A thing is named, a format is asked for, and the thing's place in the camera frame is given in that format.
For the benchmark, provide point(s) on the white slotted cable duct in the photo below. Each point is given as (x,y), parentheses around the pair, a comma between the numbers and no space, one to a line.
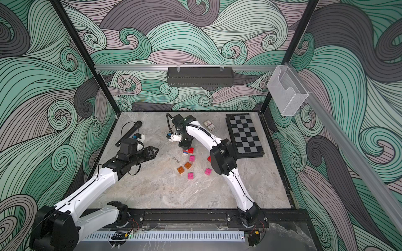
(168,236)

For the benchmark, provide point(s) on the black microphone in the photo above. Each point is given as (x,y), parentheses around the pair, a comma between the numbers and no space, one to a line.
(137,125)

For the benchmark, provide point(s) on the black wall tray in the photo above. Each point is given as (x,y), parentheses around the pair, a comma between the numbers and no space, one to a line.
(203,77)

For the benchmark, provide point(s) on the playing card box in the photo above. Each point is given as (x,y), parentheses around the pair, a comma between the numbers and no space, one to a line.
(209,125)

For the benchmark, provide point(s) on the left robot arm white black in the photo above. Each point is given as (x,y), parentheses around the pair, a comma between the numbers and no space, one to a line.
(62,227)

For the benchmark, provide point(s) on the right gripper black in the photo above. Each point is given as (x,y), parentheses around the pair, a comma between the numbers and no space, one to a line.
(184,143)

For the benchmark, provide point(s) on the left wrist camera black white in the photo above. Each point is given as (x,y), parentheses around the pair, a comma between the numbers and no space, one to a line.
(129,145)

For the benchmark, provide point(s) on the orange lego brick upper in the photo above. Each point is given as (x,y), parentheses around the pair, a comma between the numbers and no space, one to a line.
(188,165)

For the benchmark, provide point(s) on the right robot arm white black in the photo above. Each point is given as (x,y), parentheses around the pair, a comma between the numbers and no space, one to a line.
(222,159)

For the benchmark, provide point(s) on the black grey chessboard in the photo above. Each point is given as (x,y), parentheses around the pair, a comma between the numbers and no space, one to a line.
(244,137)

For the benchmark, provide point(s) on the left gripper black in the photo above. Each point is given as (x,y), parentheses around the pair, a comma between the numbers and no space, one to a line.
(148,152)

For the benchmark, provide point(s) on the aluminium rail back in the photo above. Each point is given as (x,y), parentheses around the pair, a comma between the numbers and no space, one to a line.
(164,67)

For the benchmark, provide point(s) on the orange lego brick lower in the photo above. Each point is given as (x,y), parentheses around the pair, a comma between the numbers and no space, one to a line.
(181,170)

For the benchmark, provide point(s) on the orange lego brick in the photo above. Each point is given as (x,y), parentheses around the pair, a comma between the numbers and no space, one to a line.
(181,170)
(188,165)

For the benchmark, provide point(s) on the clear plastic wall bin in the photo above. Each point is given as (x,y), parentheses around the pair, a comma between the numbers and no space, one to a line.
(287,90)

